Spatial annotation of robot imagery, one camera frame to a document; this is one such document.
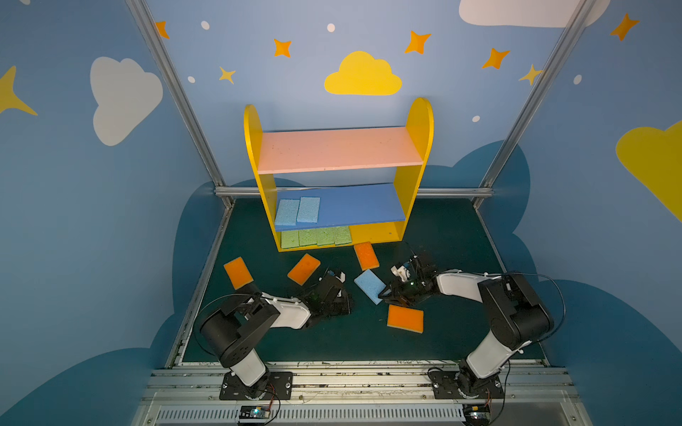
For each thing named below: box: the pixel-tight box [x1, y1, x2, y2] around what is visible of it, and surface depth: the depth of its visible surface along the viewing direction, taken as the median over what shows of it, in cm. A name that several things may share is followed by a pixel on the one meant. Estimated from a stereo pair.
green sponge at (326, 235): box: [316, 227, 337, 246], surface depth 107 cm
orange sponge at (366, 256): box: [353, 241, 381, 272], surface depth 104 cm
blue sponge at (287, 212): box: [275, 199, 301, 226], surface depth 98 cm
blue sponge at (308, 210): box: [296, 197, 321, 223], surface depth 100 cm
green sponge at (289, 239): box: [281, 230, 300, 250], surface depth 106 cm
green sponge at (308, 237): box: [298, 228, 319, 246], surface depth 106 cm
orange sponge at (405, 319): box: [387, 304, 424, 334], surface depth 88 cm
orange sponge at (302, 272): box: [286, 252, 321, 287], surface depth 100 cm
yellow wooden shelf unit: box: [243, 97, 435, 253], surface depth 86 cm
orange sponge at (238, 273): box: [223, 256, 254, 291], surface depth 99 cm
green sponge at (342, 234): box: [333, 225, 352, 245], surface depth 109 cm
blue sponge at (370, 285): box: [353, 268, 387, 306], surface depth 96 cm
